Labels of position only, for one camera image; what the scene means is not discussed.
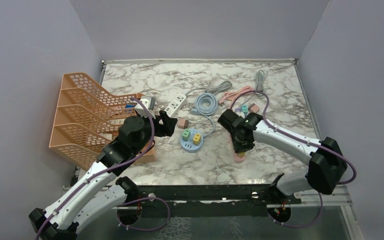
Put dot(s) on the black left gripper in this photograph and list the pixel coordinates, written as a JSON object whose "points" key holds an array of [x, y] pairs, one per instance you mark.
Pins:
{"points": [[167, 128]]}

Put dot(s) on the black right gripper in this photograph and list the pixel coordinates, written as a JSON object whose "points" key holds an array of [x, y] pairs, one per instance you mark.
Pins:
{"points": [[239, 147]]}

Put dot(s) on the green charger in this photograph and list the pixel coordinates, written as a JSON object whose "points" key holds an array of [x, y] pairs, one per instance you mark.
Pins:
{"points": [[186, 134]]}

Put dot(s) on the teal charger adapter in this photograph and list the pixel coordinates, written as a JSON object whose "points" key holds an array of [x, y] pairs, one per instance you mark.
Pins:
{"points": [[244, 109]]}

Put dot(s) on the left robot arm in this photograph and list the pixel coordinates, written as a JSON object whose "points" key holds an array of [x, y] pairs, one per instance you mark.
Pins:
{"points": [[101, 187]]}

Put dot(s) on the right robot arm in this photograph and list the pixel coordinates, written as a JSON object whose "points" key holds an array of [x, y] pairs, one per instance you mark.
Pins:
{"points": [[326, 165]]}

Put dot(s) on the brown pink small charger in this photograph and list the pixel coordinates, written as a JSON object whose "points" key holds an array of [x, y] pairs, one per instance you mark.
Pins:
{"points": [[183, 123]]}

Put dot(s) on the white power strip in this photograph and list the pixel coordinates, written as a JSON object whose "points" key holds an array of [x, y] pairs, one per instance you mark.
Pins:
{"points": [[175, 105]]}

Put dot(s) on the blue round power socket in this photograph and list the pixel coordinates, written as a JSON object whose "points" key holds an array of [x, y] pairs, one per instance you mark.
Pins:
{"points": [[188, 146]]}

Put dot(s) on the pink power strip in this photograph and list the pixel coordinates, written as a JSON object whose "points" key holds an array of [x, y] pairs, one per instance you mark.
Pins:
{"points": [[236, 158]]}

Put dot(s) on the orange plastic file organizer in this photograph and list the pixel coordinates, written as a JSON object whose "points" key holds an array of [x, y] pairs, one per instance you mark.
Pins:
{"points": [[87, 118]]}

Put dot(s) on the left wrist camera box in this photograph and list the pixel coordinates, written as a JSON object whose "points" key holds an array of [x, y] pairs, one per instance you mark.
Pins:
{"points": [[147, 107]]}

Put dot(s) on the black metal base rail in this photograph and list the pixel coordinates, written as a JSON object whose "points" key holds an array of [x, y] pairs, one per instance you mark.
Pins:
{"points": [[194, 201]]}

